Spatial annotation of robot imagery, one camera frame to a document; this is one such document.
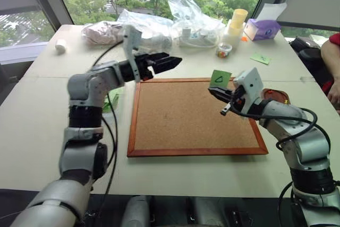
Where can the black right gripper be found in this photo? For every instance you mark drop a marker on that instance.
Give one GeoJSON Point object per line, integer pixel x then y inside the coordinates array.
{"type": "Point", "coordinates": [238, 99]}

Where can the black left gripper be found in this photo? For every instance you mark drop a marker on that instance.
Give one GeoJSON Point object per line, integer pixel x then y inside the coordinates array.
{"type": "Point", "coordinates": [144, 65]}

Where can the green note with triangle drawing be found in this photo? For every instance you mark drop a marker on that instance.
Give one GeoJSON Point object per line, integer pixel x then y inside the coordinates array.
{"type": "Point", "coordinates": [220, 78]}

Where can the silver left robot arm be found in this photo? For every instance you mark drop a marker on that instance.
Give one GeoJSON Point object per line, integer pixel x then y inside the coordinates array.
{"type": "Point", "coordinates": [79, 110]}

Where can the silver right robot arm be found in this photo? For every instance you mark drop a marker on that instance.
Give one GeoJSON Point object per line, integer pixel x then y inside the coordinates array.
{"type": "Point", "coordinates": [308, 144]}

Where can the small jar of coloured pushpins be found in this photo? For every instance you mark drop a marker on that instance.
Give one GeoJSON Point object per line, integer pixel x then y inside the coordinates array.
{"type": "Point", "coordinates": [223, 50]}

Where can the green note with scribble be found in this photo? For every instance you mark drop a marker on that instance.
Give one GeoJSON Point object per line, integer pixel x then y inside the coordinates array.
{"type": "Point", "coordinates": [260, 58]}

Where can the brown oval tray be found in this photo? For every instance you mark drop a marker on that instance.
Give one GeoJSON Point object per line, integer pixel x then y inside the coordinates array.
{"type": "Point", "coordinates": [276, 96]}

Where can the plain green sticky note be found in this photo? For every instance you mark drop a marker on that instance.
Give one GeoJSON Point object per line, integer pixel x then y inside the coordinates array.
{"type": "Point", "coordinates": [111, 102]}

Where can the purple tissue box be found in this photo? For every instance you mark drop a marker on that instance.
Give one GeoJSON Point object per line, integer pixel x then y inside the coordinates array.
{"type": "Point", "coordinates": [261, 29]}

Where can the white power strip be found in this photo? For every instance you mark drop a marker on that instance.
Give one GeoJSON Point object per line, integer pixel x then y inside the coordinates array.
{"type": "Point", "coordinates": [196, 41]}

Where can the crumpled clear plastic bag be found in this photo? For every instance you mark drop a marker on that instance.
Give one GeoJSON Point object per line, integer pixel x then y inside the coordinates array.
{"type": "Point", "coordinates": [148, 25]}

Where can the wood-framed cork board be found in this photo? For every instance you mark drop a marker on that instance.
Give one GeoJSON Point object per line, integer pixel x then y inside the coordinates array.
{"type": "Point", "coordinates": [186, 115]}

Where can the white plastic bottle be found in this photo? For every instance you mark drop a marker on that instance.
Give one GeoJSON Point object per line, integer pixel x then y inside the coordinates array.
{"type": "Point", "coordinates": [231, 39]}

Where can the large clear plastic bag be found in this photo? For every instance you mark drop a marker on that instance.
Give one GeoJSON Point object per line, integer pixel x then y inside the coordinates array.
{"type": "Point", "coordinates": [196, 17]}

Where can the small orange clip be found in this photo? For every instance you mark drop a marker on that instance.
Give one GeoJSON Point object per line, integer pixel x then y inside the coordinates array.
{"type": "Point", "coordinates": [244, 39]}

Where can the plastic bag with pink contents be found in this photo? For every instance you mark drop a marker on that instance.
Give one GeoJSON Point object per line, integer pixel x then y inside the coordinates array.
{"type": "Point", "coordinates": [99, 33]}

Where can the stacked cream paper cups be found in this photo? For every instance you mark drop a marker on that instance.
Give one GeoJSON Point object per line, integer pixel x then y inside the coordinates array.
{"type": "Point", "coordinates": [237, 21]}

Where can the black bag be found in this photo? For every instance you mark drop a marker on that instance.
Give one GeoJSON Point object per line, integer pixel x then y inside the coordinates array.
{"type": "Point", "coordinates": [308, 57]}

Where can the small white roll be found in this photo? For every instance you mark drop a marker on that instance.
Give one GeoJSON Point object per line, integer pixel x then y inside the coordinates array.
{"type": "Point", "coordinates": [60, 46]}

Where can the person's arm red sleeve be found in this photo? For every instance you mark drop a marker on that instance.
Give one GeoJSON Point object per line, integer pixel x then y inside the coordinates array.
{"type": "Point", "coordinates": [332, 59]}

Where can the dark rounded robot body part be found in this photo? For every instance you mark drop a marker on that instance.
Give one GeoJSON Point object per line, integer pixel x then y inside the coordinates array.
{"type": "Point", "coordinates": [210, 212]}

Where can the grey rounded robot body part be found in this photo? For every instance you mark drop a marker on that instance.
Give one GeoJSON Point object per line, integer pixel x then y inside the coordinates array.
{"type": "Point", "coordinates": [135, 211]}

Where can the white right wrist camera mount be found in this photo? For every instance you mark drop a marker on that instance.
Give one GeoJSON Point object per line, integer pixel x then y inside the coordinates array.
{"type": "Point", "coordinates": [251, 88]}

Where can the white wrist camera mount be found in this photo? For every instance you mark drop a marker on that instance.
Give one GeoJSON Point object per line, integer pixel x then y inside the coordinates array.
{"type": "Point", "coordinates": [251, 88]}
{"type": "Point", "coordinates": [132, 41]}

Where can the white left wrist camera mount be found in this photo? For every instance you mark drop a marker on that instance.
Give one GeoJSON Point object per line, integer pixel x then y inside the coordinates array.
{"type": "Point", "coordinates": [132, 41]}

